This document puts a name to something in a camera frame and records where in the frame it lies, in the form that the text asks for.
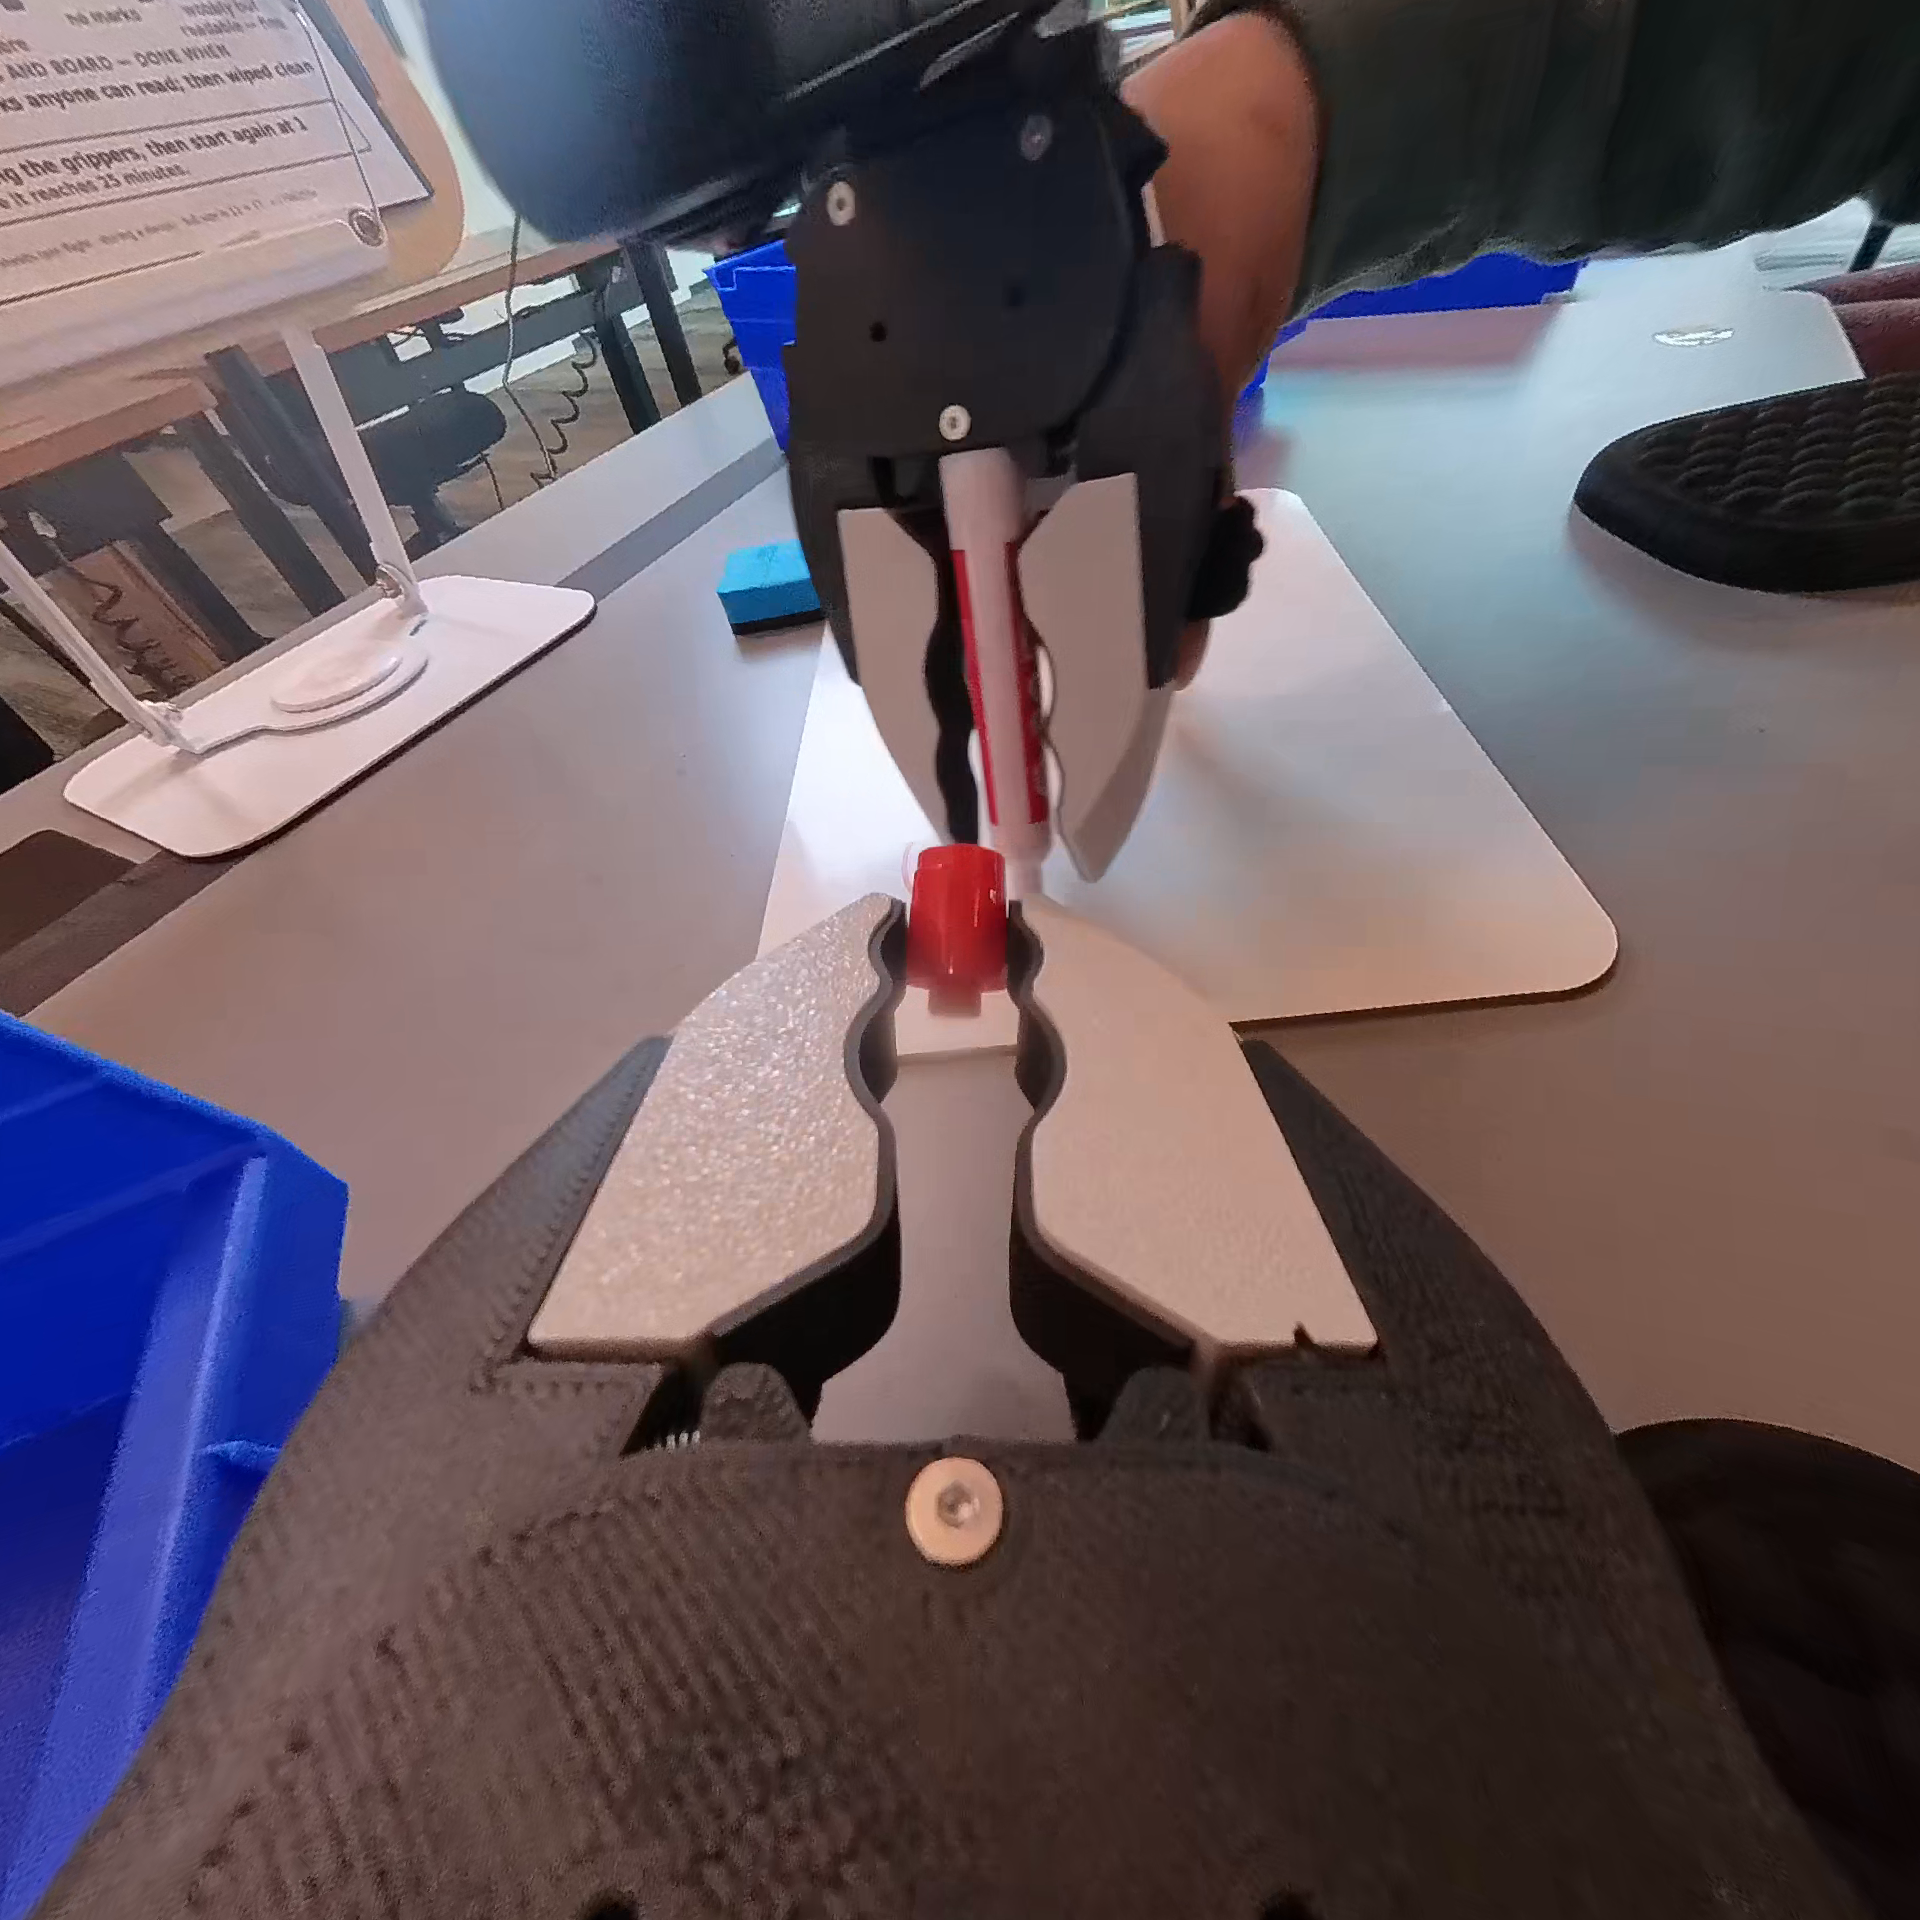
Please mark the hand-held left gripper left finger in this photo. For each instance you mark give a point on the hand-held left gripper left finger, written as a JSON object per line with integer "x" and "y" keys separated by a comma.
{"x": 720, "y": 1185}

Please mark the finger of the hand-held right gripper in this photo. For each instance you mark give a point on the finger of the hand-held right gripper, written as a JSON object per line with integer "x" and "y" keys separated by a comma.
{"x": 1105, "y": 646}
{"x": 895, "y": 617}

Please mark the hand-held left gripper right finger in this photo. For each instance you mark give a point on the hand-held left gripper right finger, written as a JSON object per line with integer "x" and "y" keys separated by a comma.
{"x": 1200, "y": 1185}

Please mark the red whiteboard marker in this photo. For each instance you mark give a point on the red whiteboard marker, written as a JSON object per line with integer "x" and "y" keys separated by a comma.
{"x": 995, "y": 660}

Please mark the blue whiteboard eraser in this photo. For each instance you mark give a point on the blue whiteboard eraser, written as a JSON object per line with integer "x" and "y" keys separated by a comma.
{"x": 765, "y": 588}

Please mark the red marker cap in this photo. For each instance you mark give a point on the red marker cap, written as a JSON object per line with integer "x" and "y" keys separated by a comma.
{"x": 963, "y": 916}

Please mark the blue open-front storage bin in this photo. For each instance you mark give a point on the blue open-front storage bin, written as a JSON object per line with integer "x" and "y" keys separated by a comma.
{"x": 134, "y": 1411}

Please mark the small blue storage bin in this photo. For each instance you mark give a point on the small blue storage bin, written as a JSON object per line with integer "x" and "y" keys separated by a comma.
{"x": 1441, "y": 296}

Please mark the black office chair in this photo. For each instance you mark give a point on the black office chair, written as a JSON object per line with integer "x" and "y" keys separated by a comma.
{"x": 406, "y": 438}

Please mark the white stand with round base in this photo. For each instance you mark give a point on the white stand with round base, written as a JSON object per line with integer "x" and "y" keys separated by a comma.
{"x": 330, "y": 602}

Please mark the small black object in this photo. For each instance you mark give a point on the small black object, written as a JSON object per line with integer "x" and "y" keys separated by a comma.
{"x": 1694, "y": 336}

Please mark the black mesh chair armrest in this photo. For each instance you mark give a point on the black mesh chair armrest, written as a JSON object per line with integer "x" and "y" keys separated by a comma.
{"x": 1800, "y": 1652}
{"x": 1771, "y": 481}

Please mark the white paper sign board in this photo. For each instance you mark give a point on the white paper sign board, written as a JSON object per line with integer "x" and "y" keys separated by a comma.
{"x": 180, "y": 150}

